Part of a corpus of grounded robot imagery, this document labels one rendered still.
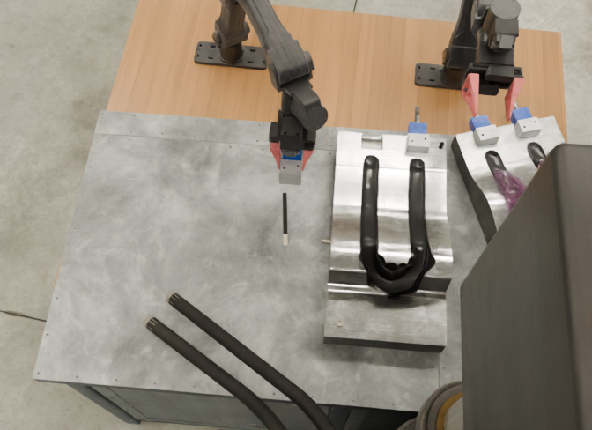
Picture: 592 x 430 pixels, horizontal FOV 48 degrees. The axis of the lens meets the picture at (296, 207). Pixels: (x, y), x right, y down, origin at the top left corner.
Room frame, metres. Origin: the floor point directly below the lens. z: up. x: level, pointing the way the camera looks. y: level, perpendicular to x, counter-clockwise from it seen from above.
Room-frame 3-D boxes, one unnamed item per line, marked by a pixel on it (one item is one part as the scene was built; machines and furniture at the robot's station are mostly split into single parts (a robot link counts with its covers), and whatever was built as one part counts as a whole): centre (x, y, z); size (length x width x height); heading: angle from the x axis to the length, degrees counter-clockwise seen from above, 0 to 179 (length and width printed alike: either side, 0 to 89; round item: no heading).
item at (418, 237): (0.63, -0.22, 0.92); 0.35 x 0.16 x 0.09; 175
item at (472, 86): (0.76, -0.36, 1.20); 0.09 x 0.07 x 0.07; 173
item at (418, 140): (0.88, -0.29, 0.89); 0.13 x 0.05 x 0.05; 175
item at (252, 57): (1.17, 0.18, 0.84); 0.20 x 0.07 x 0.08; 83
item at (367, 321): (0.62, -0.21, 0.87); 0.50 x 0.26 x 0.14; 175
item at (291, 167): (0.79, 0.01, 0.93); 0.13 x 0.05 x 0.05; 175
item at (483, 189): (0.67, -0.57, 0.86); 0.50 x 0.26 x 0.11; 12
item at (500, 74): (0.76, -0.40, 1.20); 0.09 x 0.07 x 0.07; 173
